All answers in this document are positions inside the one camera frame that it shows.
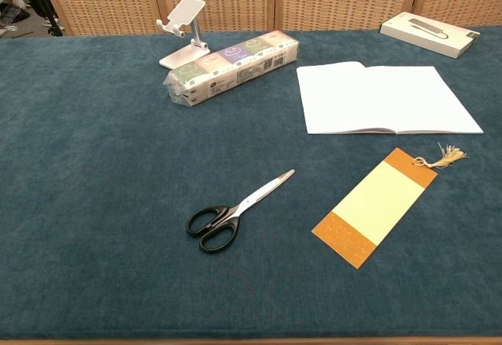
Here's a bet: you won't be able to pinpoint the orange and cream bookmark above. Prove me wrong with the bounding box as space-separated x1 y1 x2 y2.
311 143 471 271

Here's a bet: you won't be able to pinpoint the multipack of pocket tissues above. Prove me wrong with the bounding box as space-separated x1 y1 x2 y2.
162 33 301 107

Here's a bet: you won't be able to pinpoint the open white notebook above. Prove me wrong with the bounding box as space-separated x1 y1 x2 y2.
296 61 485 136

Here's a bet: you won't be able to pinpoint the blue table cloth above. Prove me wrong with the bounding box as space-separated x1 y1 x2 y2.
0 26 502 340

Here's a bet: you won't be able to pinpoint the wicker folding screen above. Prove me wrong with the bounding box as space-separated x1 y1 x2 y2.
35 0 502 36

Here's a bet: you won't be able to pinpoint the white folding phone stand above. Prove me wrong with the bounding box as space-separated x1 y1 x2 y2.
155 0 212 70

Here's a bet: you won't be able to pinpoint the white usb hub box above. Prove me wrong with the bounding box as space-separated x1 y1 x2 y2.
378 11 482 60

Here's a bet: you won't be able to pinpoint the black-handled scissors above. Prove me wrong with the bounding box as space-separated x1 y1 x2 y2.
186 169 296 255

